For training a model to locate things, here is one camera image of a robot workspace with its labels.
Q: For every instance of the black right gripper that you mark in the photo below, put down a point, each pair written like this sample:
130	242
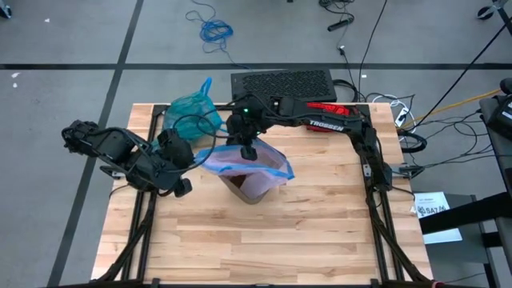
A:
250	120

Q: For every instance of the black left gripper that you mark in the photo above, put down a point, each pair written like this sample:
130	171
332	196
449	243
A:
176	148

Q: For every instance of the teal plastic trash bag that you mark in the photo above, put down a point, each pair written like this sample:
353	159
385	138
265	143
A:
192	112

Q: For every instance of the pink plastic bag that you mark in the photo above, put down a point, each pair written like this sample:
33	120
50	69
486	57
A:
224	160

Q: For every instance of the dark grey trash bin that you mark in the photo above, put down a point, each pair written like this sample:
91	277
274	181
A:
250	198

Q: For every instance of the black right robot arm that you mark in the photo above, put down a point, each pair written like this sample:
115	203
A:
340	124

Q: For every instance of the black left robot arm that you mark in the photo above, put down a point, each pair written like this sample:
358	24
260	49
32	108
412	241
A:
120	154

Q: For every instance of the black perforated computer case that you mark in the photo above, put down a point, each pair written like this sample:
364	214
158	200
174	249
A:
288	84

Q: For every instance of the red and black work glove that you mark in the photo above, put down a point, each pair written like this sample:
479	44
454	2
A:
332	108

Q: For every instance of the white power strip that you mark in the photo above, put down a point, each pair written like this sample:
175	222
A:
401	117

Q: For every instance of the white printed paper sheet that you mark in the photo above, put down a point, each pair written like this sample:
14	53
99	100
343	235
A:
434	204

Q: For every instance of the black equipment cart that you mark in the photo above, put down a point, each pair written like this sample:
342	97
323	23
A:
460	216

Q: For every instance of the black chair base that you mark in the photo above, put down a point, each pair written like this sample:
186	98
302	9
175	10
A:
486	13

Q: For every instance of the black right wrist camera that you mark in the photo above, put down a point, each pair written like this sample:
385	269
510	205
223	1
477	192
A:
249	153

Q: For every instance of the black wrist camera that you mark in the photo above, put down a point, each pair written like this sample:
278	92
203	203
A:
183	187
249	153

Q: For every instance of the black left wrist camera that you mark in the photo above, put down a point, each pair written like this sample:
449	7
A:
183	187

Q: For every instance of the black aluminium table frame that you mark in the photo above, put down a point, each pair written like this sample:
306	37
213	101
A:
192	107

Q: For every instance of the silver metal bracket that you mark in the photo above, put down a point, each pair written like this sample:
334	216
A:
366	171
110	174

